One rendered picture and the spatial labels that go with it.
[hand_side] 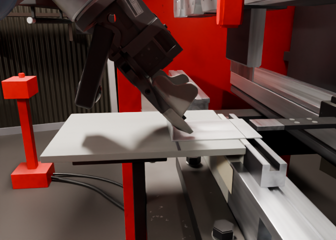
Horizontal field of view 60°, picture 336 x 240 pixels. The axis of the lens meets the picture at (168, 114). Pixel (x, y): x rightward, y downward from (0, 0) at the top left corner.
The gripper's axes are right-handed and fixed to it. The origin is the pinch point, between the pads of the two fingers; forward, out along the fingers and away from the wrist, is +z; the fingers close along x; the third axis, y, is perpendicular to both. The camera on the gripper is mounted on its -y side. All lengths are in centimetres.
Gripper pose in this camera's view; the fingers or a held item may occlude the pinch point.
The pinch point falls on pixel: (179, 122)
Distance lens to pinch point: 44.5
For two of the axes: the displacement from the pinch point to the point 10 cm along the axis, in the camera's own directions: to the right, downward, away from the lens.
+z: 6.4, 7.1, 2.9
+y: 7.6, -6.4, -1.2
